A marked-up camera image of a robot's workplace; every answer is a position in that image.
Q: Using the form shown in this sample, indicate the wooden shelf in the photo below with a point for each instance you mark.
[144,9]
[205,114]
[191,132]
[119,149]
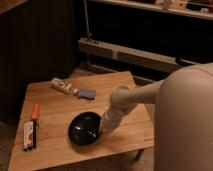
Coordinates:
[177,7]

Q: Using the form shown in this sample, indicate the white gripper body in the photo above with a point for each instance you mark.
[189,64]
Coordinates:
[109,122]

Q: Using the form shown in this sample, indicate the white tube bottle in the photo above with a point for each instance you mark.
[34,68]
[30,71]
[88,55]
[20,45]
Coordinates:
[63,86]

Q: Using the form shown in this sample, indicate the black ceramic bowl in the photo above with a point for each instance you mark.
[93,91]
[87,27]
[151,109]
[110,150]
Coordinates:
[84,129]

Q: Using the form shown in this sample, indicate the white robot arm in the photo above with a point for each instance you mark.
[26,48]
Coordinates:
[183,124]

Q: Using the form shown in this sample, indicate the metal pole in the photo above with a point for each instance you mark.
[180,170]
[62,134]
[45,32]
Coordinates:
[88,33]

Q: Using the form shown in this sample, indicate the blue sponge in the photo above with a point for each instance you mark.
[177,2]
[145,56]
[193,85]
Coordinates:
[89,94]

